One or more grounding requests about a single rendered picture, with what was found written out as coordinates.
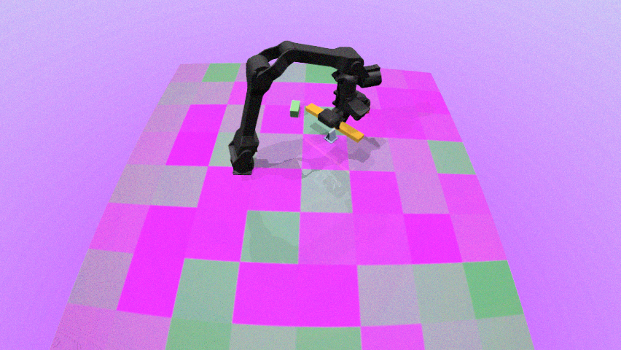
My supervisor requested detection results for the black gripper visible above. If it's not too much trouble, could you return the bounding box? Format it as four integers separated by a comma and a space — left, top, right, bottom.
318, 89, 367, 130

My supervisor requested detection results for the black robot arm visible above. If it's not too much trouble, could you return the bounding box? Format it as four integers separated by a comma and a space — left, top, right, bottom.
228, 41, 382, 175

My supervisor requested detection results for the small green cube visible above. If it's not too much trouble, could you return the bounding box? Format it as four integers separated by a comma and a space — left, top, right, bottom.
289, 100, 300, 118

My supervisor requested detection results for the yellow bar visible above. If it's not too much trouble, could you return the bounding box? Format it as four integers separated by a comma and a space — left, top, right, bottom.
305, 104, 364, 143

